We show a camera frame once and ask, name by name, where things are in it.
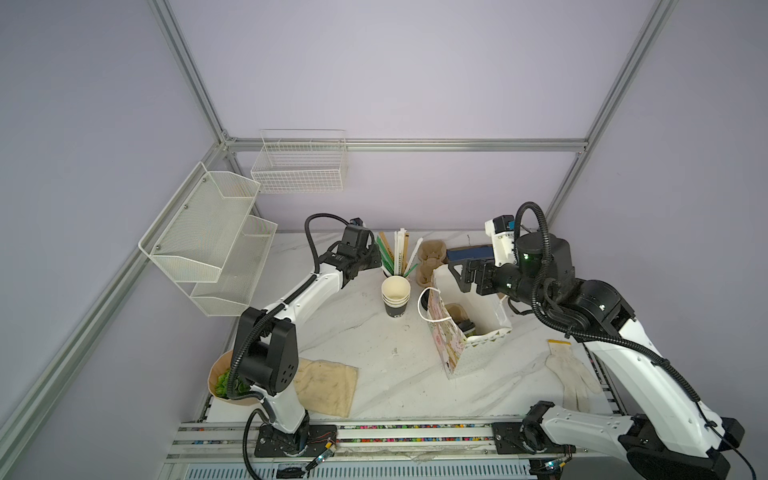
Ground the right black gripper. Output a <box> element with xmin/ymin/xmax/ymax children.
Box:
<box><xmin>443</xmin><ymin>250</ymin><xmax>553</xmax><ymax>316</ymax></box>

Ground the single brown pulp cup carrier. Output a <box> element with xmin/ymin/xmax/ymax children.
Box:
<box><xmin>445</xmin><ymin>303</ymin><xmax>469</xmax><ymax>326</ymax></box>

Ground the white paper gift bag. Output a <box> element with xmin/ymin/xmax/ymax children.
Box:
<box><xmin>418</xmin><ymin>265</ymin><xmax>513</xmax><ymax>379</ymax></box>

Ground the black plastic cup lid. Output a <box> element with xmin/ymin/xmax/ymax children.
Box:
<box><xmin>419</xmin><ymin>288</ymin><xmax>430</xmax><ymax>311</ymax></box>

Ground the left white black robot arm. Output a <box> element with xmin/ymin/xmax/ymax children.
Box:
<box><xmin>225</xmin><ymin>213</ymin><xmax>382</xmax><ymax>456</ymax></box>

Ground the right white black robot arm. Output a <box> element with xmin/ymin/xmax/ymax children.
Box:
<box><xmin>448</xmin><ymin>233</ymin><xmax>744</xmax><ymax>479</ymax></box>

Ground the bundle of wrapped straws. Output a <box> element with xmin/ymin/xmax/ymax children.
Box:
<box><xmin>375</xmin><ymin>228</ymin><xmax>424</xmax><ymax>278</ymax></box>

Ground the stack of paper cups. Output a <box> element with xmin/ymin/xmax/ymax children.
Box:
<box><xmin>381</xmin><ymin>276</ymin><xmax>411</xmax><ymax>318</ymax></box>

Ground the lower white mesh shelf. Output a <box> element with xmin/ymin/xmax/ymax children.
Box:
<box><xmin>190</xmin><ymin>215</ymin><xmax>278</xmax><ymax>317</ymax></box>

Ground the white mesh shelf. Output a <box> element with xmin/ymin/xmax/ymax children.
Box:
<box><xmin>190</xmin><ymin>215</ymin><xmax>278</xmax><ymax>317</ymax></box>
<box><xmin>138</xmin><ymin>163</ymin><xmax>260</xmax><ymax>283</ymax></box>

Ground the upper white mesh shelf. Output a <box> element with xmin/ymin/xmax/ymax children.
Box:
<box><xmin>138</xmin><ymin>163</ymin><xmax>260</xmax><ymax>283</ymax></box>

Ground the brown bowl with greens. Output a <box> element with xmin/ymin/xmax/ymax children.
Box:
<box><xmin>208</xmin><ymin>349</ymin><xmax>257</xmax><ymax>406</ymax></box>

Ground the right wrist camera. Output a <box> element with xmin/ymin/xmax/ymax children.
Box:
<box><xmin>485</xmin><ymin>215</ymin><xmax>517</xmax><ymax>267</ymax></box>

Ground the white wire basket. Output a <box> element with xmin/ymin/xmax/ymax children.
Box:
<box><xmin>251</xmin><ymin>129</ymin><xmax>348</xmax><ymax>194</ymax></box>

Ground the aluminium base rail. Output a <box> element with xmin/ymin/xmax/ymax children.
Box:
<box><xmin>164</xmin><ymin>416</ymin><xmax>661</xmax><ymax>466</ymax></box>

